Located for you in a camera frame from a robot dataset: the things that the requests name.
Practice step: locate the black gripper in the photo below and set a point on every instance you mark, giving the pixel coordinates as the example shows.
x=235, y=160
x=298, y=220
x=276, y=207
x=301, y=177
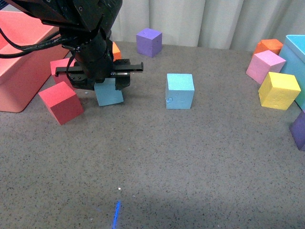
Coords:
x=92, y=62

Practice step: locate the light blue foam cube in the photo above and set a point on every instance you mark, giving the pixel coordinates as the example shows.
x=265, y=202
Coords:
x=179, y=90
x=106, y=93

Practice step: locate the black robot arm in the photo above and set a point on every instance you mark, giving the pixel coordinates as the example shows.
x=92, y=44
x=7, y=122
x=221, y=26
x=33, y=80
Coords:
x=84, y=29

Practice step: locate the orange foam cube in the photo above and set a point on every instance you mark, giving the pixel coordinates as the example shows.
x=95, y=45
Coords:
x=116, y=52
x=274, y=45

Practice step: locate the purple foam cube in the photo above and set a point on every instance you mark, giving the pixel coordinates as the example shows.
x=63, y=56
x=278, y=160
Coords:
x=149, y=42
x=297, y=130

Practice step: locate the pink plastic bin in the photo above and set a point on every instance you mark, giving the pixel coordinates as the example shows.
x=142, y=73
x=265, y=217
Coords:
x=21, y=78

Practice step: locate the white curtain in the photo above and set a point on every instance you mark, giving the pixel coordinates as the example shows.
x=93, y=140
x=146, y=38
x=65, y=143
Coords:
x=221, y=24

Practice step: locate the pink foam cube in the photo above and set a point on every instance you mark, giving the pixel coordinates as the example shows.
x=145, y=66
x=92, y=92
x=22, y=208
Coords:
x=262, y=63

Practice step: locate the yellow foam cube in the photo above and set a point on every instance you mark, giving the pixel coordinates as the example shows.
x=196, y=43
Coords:
x=278, y=91

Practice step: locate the light blue plastic bin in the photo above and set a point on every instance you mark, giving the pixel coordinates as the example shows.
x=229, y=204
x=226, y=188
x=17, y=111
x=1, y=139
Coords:
x=293, y=51

